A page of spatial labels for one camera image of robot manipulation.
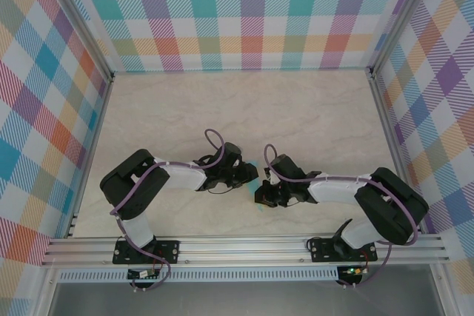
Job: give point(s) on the circuit board with green light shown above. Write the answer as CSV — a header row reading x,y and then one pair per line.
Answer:
x,y
353,271

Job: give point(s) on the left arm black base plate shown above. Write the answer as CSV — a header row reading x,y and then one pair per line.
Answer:
x,y
170,251

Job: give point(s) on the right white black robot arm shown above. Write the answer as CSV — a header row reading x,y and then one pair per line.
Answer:
x,y
333,191

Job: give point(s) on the teal cloth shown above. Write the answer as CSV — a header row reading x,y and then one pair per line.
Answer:
x,y
251,185

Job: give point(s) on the long aluminium mounting rail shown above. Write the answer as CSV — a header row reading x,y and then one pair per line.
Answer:
x,y
240,251

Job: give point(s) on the aluminium table side rail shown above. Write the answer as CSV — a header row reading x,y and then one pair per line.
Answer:
x,y
92,146
393,146

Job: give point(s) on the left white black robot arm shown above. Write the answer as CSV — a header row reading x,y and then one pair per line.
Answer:
x,y
181,178

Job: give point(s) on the aluminium frame post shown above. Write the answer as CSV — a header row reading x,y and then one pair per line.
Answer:
x,y
87,23
403,16

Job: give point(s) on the small black circuit board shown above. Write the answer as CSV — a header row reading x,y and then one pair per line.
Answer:
x,y
142,275

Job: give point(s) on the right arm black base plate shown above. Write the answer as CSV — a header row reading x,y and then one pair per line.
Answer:
x,y
318,249

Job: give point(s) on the grey metal panel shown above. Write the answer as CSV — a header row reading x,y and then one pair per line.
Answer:
x,y
240,299

